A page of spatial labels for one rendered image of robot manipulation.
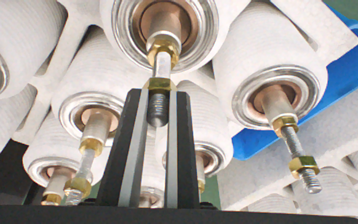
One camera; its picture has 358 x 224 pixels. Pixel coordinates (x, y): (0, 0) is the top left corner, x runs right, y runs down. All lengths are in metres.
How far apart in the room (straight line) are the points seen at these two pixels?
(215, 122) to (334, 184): 0.28
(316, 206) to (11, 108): 0.47
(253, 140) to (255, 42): 0.34
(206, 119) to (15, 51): 0.19
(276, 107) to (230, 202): 0.39
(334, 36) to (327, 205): 0.28
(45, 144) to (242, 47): 0.24
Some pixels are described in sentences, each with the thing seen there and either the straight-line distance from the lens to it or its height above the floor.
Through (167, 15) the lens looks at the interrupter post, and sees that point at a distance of 0.17.
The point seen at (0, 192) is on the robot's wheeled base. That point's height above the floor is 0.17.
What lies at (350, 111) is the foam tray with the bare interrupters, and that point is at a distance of 0.48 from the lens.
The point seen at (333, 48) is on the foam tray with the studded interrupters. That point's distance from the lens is 0.32.
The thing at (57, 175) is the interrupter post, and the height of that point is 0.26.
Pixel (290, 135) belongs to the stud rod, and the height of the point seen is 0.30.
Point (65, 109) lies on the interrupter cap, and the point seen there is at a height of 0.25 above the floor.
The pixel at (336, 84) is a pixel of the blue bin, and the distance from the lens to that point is 0.48.
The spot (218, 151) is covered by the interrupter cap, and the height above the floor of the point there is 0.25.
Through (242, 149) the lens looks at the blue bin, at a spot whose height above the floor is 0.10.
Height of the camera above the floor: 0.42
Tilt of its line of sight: 46 degrees down
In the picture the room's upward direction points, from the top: 180 degrees clockwise
